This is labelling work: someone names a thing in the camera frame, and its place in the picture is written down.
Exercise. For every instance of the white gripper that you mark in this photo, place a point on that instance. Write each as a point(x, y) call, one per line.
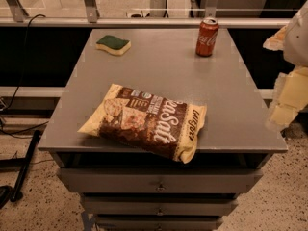
point(296, 42)

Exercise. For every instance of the red coke can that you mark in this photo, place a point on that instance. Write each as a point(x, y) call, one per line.
point(208, 31)

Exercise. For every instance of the brown sea salt chip bag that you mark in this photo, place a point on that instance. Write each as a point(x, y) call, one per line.
point(143, 120)

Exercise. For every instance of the green and yellow sponge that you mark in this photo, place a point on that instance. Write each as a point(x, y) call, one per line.
point(113, 45)

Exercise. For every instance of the grey drawer cabinet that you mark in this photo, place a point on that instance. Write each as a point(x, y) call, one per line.
point(163, 62)

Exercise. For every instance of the middle grey drawer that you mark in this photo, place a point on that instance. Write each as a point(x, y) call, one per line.
point(159, 206)

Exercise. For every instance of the grey drawer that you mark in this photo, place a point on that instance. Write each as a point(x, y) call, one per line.
point(159, 180)
point(159, 206)
point(158, 223)

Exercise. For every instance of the top grey drawer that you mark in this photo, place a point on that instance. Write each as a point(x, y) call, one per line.
point(159, 180)

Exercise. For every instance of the bottom grey drawer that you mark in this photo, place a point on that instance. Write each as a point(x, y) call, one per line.
point(158, 223)

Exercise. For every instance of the black stand leg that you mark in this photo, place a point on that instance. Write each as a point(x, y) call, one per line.
point(13, 194)

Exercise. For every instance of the metal railing frame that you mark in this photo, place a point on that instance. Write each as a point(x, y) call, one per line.
point(235, 14)

